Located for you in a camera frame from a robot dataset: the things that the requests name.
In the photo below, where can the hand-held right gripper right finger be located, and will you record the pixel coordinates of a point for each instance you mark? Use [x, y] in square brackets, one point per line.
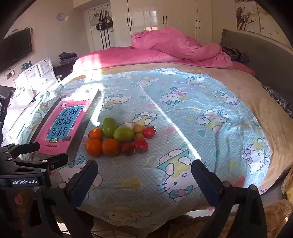
[203, 183]

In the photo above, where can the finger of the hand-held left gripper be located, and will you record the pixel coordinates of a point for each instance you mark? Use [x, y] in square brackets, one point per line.
[34, 164]
[23, 147]

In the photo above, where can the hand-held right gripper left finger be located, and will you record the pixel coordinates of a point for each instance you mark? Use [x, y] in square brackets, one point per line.
[81, 187]

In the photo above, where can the orange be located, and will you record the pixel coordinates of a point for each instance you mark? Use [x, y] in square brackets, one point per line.
[95, 133]
[110, 147]
[93, 147]

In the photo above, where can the dark shallow cardboard box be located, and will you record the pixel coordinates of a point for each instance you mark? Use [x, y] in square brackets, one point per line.
[80, 137]

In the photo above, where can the red tomato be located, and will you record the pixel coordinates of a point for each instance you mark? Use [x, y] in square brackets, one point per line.
[141, 146]
[148, 132]
[127, 148]

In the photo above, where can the green apple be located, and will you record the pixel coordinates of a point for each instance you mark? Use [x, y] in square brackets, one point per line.
[109, 127]
[123, 133]

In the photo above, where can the small yellow-brown fruit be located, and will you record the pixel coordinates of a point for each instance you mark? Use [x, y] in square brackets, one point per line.
[138, 128]
[138, 136]

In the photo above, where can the pink and blue book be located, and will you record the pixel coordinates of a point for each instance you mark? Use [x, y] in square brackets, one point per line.
[61, 123]

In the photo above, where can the cartoon cat printed blanket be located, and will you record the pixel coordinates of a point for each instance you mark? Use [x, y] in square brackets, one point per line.
[183, 128]

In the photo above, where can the white drawer cabinet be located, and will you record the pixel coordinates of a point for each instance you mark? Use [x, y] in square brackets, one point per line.
[39, 71]

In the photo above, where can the brown fluffy rug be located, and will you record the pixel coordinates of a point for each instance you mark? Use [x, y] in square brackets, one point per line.
[278, 215]

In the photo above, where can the pile of dark clothes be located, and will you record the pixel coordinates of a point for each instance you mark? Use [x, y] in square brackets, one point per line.
[61, 71]

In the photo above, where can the black television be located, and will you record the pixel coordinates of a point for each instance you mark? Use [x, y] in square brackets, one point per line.
[16, 50]

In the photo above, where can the stack of folded clothes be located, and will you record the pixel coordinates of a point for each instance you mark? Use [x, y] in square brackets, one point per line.
[68, 58]

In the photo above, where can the dark floral cloth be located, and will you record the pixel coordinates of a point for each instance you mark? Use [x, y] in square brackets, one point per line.
[275, 98]

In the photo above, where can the white door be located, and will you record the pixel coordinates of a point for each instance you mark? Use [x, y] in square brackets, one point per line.
[96, 39]

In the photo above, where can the dark plaid pillow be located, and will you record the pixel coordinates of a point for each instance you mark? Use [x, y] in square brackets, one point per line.
[233, 54]

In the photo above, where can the grey headboard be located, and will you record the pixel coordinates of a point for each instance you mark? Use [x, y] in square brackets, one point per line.
[263, 52]

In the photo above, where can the pink duvet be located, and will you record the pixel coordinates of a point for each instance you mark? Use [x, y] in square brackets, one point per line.
[164, 43]

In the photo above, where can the hanging bags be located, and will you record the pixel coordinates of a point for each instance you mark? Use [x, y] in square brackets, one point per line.
[103, 21]

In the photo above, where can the white wardrobe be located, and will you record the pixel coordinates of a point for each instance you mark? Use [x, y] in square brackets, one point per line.
[164, 16]

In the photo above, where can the round wall clock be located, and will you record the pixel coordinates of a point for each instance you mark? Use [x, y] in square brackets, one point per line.
[60, 16]

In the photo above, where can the tree wall painting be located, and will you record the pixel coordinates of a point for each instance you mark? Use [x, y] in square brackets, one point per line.
[249, 16]

